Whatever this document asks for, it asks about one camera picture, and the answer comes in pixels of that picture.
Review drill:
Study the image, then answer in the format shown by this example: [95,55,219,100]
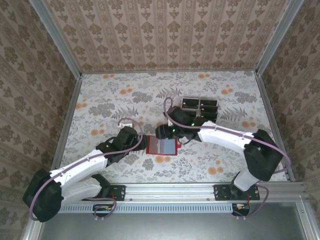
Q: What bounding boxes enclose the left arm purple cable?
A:
[29,117,144,223]

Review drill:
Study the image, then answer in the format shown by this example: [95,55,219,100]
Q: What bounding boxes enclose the aluminium side rail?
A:
[254,71,296,182]
[50,73,83,173]

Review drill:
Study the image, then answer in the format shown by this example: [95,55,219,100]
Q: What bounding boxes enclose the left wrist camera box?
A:
[117,119,135,129]

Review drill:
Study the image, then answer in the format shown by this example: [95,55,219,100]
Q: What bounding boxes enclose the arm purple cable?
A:
[163,96,292,220]
[29,117,144,223]

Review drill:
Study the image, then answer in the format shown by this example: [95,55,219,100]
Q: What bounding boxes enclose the slotted white cable duct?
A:
[61,203,235,214]

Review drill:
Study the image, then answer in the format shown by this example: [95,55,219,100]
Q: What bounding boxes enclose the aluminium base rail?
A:
[59,181,310,204]

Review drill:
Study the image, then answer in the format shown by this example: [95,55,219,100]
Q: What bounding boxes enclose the grey metal panel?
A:
[23,201,320,240]

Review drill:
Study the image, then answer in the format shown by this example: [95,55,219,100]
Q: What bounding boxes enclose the aluminium frame post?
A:
[254,0,305,76]
[28,0,83,79]

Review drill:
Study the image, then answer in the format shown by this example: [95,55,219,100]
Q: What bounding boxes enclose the black electronics connector box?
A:
[92,203,114,217]
[231,202,251,217]

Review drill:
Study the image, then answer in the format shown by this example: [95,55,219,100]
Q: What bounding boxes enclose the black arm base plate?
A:
[213,184,261,202]
[81,184,126,202]

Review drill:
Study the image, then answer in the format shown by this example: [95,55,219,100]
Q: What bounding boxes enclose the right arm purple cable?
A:
[163,96,292,220]

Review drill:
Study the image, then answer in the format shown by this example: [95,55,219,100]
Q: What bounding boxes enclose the aluminium wall rail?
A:
[80,68,258,75]

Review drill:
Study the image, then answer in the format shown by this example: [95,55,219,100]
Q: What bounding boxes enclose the red leather card holder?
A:
[145,134,182,156]

